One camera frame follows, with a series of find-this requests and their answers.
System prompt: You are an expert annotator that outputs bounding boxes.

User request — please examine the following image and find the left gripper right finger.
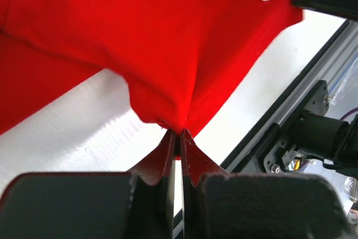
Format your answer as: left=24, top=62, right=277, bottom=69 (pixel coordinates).
left=179, top=129, right=227, bottom=238

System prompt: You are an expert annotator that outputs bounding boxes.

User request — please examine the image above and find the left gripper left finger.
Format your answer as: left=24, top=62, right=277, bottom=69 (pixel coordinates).
left=125, top=130, right=176, bottom=238

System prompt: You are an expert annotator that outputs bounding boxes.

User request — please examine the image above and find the red t shirt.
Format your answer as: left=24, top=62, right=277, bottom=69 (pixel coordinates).
left=1, top=0, right=303, bottom=135

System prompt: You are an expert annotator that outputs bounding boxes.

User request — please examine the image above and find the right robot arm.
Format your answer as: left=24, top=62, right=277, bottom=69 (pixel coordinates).
left=291, top=0, right=357, bottom=178

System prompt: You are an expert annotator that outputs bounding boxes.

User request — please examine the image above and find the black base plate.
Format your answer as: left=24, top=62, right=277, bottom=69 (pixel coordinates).
left=221, top=20, right=357, bottom=172

